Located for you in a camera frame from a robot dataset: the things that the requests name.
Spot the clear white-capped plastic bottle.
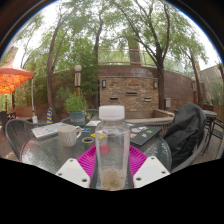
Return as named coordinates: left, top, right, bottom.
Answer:
left=94, top=105, right=132, bottom=191

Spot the grey wicker chair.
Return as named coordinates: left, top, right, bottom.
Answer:
left=4, top=118, right=48, bottom=161

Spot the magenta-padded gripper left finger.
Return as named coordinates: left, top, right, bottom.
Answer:
left=55, top=144, right=98, bottom=188

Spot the green plant in blue pot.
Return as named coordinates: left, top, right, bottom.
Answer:
left=63, top=91, right=90, bottom=127

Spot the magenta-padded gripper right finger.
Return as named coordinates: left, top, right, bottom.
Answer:
left=128, top=145, right=171, bottom=189

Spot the grey wall utility box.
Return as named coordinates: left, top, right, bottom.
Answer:
left=164, top=97, right=173, bottom=109

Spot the white sticker sheet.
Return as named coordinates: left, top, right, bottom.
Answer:
left=85, top=119, right=102, bottom=128

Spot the orange patio umbrella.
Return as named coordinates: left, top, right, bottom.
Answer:
left=0, top=59, right=35, bottom=96

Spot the round dark patio table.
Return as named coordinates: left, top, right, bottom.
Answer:
left=203, top=109, right=219, bottom=129

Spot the globe-topped wooden lamp post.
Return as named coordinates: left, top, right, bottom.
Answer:
left=73, top=64, right=83, bottom=98

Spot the blue yellow striped cone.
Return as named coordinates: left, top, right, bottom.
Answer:
left=45, top=107, right=55, bottom=125

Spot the white ribbed ceramic mug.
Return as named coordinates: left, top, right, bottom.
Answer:
left=57, top=124, right=83, bottom=148

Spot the black stickered laptop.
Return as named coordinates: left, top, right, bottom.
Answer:
left=128, top=124, right=163, bottom=147

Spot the tape roll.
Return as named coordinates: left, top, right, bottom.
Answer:
left=81, top=136, right=96, bottom=145

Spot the colourful sticker card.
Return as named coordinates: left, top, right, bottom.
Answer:
left=79, top=126, right=92, bottom=134

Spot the black backpack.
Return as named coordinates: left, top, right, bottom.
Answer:
left=163, top=102, right=207, bottom=171

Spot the silver stickered laptop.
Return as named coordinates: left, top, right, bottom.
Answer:
left=30, top=121, right=73, bottom=139

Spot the grey chair holding backpack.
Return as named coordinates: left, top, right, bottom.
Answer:
left=169, top=128, right=210, bottom=174

